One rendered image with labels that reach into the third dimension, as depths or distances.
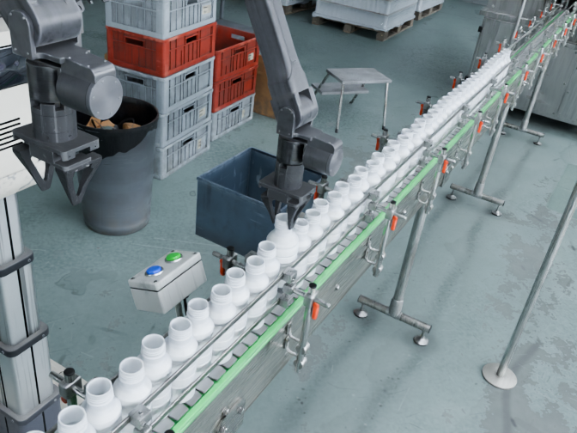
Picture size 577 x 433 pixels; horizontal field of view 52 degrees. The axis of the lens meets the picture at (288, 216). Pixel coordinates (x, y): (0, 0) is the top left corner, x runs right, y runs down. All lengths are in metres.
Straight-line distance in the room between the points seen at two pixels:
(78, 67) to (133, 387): 0.48
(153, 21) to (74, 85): 2.77
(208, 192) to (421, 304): 1.54
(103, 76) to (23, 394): 1.22
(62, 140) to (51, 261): 2.34
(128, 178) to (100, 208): 0.23
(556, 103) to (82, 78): 5.28
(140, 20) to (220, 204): 1.88
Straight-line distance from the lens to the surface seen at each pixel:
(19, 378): 1.80
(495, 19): 5.80
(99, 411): 0.95
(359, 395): 2.57
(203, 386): 1.16
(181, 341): 1.03
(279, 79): 1.11
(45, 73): 0.83
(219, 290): 1.12
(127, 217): 3.27
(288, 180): 1.17
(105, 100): 0.79
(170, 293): 1.21
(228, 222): 1.91
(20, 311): 1.68
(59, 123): 0.85
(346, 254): 1.55
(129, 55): 3.71
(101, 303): 2.89
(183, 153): 4.01
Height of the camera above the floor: 1.86
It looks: 31 degrees down
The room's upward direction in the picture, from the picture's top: 8 degrees clockwise
